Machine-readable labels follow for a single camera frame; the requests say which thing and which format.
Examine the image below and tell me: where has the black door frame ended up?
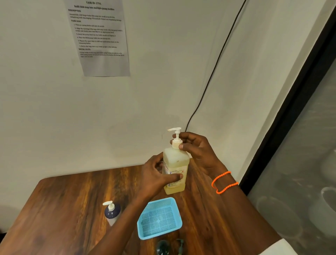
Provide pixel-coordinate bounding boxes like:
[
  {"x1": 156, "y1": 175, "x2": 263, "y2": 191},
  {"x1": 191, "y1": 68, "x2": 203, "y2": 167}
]
[{"x1": 239, "y1": 7, "x2": 336, "y2": 196}]

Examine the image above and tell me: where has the person's right forearm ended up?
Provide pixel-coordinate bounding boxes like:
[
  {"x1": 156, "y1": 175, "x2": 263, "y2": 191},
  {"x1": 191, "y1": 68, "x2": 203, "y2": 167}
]
[{"x1": 211, "y1": 171, "x2": 283, "y2": 255}]

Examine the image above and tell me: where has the white pump head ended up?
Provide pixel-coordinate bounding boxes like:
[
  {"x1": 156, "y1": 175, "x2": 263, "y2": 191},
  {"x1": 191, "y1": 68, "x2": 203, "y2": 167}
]
[{"x1": 167, "y1": 127, "x2": 184, "y2": 150}]

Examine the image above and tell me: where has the orange beaded bracelet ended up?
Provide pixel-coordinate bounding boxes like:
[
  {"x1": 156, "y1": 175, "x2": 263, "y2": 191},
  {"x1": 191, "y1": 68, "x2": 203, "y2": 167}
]
[{"x1": 211, "y1": 171, "x2": 239, "y2": 195}]

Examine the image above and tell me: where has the dark round bottle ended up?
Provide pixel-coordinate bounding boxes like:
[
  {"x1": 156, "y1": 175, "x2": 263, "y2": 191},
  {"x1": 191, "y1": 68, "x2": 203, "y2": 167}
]
[{"x1": 156, "y1": 240, "x2": 171, "y2": 255}]

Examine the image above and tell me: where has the person's right hand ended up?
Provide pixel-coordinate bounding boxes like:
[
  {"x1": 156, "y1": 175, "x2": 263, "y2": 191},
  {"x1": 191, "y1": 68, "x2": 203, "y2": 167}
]
[{"x1": 170, "y1": 132, "x2": 228, "y2": 182}]

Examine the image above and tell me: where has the blue plastic basket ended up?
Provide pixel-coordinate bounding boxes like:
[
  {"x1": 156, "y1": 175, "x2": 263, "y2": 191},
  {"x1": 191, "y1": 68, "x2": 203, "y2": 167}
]
[{"x1": 137, "y1": 197, "x2": 183, "y2": 241}]

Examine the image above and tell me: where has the black cable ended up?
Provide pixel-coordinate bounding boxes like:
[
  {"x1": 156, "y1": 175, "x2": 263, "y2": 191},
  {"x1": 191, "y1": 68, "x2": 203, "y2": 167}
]
[{"x1": 185, "y1": 0, "x2": 248, "y2": 133}]

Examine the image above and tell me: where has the frosted glass panel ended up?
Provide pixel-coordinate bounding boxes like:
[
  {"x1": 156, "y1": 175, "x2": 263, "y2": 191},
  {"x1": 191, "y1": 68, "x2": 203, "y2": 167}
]
[{"x1": 247, "y1": 58, "x2": 336, "y2": 255}]

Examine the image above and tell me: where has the yellow soap bottle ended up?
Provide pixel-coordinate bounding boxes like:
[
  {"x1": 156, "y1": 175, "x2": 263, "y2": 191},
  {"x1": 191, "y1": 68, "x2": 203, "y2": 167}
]
[{"x1": 162, "y1": 147, "x2": 190, "y2": 195}]

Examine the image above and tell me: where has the white sleeve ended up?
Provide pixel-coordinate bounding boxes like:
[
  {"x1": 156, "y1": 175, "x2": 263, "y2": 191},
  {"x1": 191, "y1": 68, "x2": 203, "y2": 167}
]
[{"x1": 258, "y1": 237, "x2": 299, "y2": 255}]

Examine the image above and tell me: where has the printed paper sheet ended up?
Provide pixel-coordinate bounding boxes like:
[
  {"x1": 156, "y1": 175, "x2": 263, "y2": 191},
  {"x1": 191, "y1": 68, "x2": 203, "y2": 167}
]
[{"x1": 64, "y1": 0, "x2": 131, "y2": 77}]

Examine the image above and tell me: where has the person's left hand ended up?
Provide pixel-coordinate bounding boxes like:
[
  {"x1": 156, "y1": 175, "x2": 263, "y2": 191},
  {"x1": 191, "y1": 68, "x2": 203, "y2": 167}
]
[{"x1": 136, "y1": 152, "x2": 184, "y2": 202}]

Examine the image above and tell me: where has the person's left forearm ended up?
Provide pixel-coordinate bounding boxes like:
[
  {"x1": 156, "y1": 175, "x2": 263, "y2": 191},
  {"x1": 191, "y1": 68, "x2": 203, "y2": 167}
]
[{"x1": 88, "y1": 193, "x2": 158, "y2": 255}]

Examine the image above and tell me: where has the small dark blue pump bottle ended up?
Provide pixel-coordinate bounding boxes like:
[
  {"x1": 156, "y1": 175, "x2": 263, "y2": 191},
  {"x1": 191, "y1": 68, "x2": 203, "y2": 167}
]
[{"x1": 102, "y1": 201, "x2": 122, "y2": 227}]

